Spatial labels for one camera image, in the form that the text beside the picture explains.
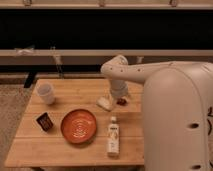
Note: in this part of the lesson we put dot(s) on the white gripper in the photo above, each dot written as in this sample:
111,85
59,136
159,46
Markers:
118,89

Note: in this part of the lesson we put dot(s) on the red pepper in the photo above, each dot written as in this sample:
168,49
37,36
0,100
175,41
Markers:
121,102

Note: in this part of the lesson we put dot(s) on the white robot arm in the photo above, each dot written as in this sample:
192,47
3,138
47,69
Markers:
177,98

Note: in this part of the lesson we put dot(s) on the white plastic bottle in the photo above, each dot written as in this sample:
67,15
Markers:
113,137

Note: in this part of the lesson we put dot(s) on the orange bowl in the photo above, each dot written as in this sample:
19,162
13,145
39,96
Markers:
78,126

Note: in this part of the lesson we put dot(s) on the white paper cup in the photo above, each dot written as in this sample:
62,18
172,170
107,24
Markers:
46,93

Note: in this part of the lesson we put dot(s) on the dark brown snack packet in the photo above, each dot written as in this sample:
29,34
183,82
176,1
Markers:
45,122

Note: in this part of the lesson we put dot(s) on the white horizontal rail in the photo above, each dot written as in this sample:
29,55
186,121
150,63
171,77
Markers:
36,57

